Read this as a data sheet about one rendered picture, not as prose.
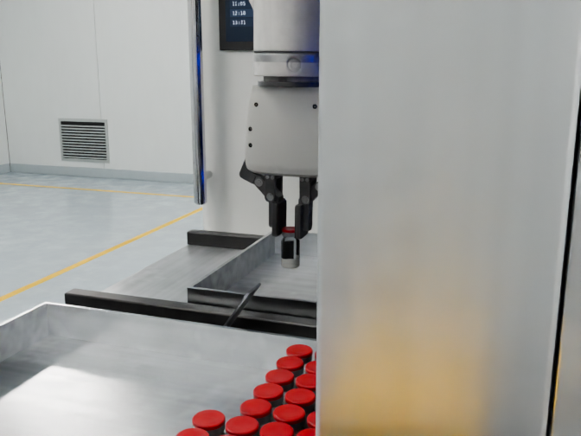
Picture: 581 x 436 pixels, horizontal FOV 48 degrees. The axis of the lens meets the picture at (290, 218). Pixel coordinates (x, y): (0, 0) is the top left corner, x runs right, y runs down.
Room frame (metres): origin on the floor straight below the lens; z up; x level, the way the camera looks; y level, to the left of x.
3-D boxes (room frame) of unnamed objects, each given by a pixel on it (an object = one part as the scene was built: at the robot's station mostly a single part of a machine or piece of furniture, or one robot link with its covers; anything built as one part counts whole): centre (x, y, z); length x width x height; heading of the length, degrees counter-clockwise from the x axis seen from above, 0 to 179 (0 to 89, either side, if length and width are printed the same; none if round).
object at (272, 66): (0.73, 0.00, 1.14); 0.09 x 0.08 x 0.03; 71
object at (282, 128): (0.73, 0.00, 1.08); 0.10 x 0.07 x 0.11; 71
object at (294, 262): (0.73, 0.00, 0.93); 0.02 x 0.02 x 0.04
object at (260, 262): (0.71, -0.09, 0.90); 0.34 x 0.26 x 0.04; 71
